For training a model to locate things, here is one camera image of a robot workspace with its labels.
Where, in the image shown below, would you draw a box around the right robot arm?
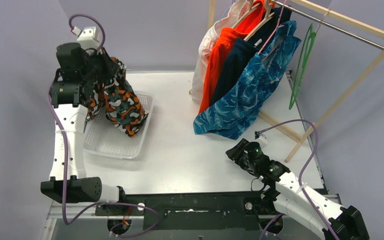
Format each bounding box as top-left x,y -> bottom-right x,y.
226,138 -> 370,240

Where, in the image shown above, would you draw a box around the white shorts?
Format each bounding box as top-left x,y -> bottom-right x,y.
189,0 -> 250,103

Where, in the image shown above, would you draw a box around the blue patterned shorts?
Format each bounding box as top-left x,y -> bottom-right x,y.
193,20 -> 301,140

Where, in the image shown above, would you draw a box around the wooden hanger orange shorts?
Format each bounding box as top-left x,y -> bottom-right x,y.
232,0 -> 260,29

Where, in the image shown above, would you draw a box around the wooden hanger navy shorts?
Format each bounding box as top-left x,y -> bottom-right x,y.
243,0 -> 276,46

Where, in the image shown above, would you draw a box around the green hanger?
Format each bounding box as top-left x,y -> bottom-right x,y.
288,10 -> 330,110

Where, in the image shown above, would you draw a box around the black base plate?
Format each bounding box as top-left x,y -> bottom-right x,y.
95,191 -> 276,231

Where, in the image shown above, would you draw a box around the pink hanger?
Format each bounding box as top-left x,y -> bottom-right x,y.
257,0 -> 287,55

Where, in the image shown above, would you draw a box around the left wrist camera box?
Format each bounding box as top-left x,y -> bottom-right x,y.
76,26 -> 101,50

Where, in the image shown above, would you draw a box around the wooden clothes rack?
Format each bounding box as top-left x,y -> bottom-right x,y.
188,0 -> 384,164

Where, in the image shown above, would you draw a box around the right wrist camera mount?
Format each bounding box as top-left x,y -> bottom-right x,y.
254,131 -> 269,149

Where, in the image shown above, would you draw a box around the metal rack rod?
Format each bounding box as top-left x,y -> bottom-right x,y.
273,0 -> 384,51

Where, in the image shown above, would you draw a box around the camouflage orange black shorts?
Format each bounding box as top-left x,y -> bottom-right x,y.
85,57 -> 148,137

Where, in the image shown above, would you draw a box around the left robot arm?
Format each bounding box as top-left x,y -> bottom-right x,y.
40,42 -> 128,214

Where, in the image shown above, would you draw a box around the white plastic basket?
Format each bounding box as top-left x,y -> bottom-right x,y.
83,91 -> 155,160

